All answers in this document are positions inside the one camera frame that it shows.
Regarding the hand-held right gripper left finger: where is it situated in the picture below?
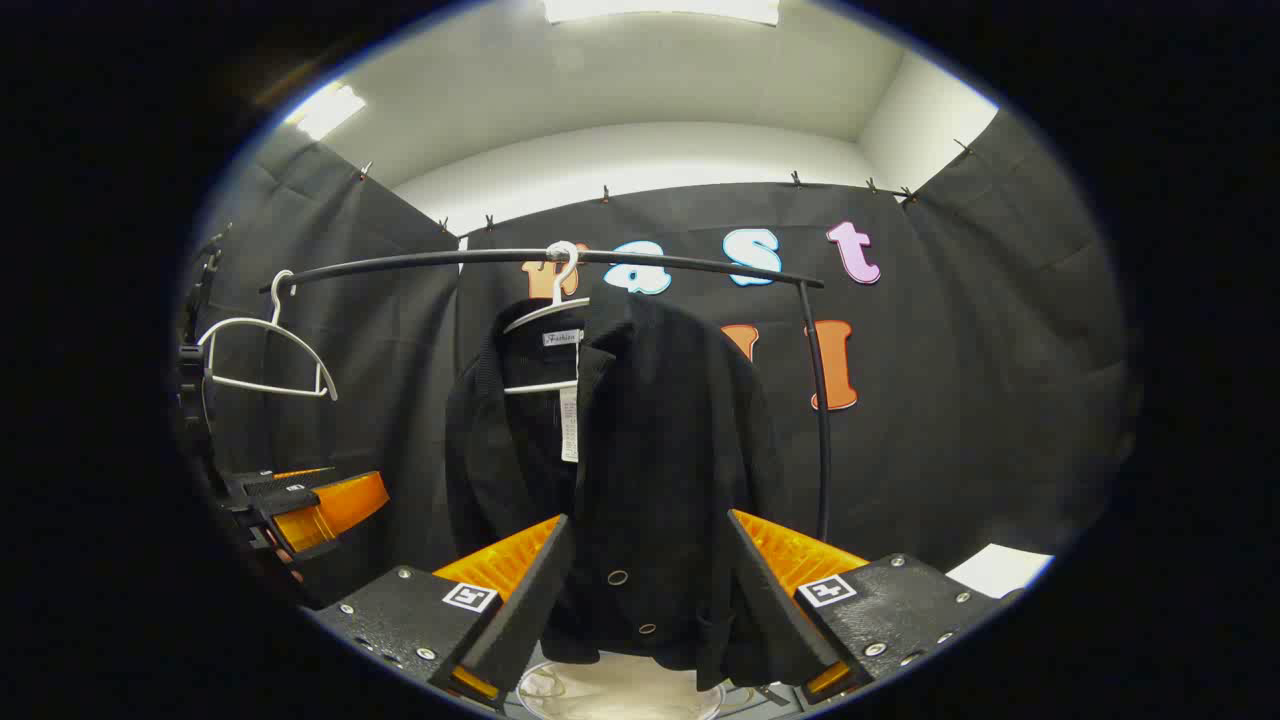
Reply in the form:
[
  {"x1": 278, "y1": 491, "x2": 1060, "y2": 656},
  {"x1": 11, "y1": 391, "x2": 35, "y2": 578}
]
[{"x1": 312, "y1": 513, "x2": 576, "y2": 713}]

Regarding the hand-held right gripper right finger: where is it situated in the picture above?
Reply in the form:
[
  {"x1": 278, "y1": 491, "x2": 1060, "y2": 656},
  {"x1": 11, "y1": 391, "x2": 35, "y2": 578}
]
[{"x1": 725, "y1": 508, "x2": 1026, "y2": 706}]

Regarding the white laundry hamper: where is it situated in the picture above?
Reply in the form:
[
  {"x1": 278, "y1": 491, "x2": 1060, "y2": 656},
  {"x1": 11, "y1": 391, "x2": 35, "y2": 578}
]
[{"x1": 515, "y1": 648, "x2": 729, "y2": 720}]

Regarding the black jacket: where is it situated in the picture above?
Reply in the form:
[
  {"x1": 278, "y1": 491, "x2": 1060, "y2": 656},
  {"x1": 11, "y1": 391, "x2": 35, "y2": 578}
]
[{"x1": 443, "y1": 285, "x2": 786, "y2": 691}]

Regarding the white hanger with bar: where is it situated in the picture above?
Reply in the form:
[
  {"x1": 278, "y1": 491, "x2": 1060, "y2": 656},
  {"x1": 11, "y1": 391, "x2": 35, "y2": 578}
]
[{"x1": 500, "y1": 240, "x2": 593, "y2": 396}]

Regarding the white empty hanger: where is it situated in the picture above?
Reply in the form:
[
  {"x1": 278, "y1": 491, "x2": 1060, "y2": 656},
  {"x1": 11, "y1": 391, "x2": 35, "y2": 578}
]
[{"x1": 197, "y1": 268, "x2": 339, "y2": 403}]

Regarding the black clothes rack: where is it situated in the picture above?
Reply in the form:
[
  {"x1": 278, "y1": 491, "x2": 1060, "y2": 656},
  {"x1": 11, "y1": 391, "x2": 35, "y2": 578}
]
[{"x1": 258, "y1": 247, "x2": 833, "y2": 546}]

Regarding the black backdrop cloth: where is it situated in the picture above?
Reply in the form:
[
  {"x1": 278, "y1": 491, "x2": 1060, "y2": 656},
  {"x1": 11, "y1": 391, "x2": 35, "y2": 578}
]
[{"x1": 185, "y1": 105, "x2": 1141, "y2": 601}]

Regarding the small ceiling light panel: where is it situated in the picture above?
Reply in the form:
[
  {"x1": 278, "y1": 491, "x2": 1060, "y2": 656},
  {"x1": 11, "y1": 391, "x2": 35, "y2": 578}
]
[{"x1": 285, "y1": 82, "x2": 367, "y2": 142}]

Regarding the row of backdrop clips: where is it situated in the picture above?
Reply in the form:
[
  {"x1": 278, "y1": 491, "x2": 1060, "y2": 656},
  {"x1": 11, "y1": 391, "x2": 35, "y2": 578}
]
[{"x1": 358, "y1": 140, "x2": 973, "y2": 233}]

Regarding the large ceiling light panel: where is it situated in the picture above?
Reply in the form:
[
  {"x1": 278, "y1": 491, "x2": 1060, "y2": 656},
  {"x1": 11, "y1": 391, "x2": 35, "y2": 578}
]
[{"x1": 543, "y1": 0, "x2": 781, "y2": 27}]

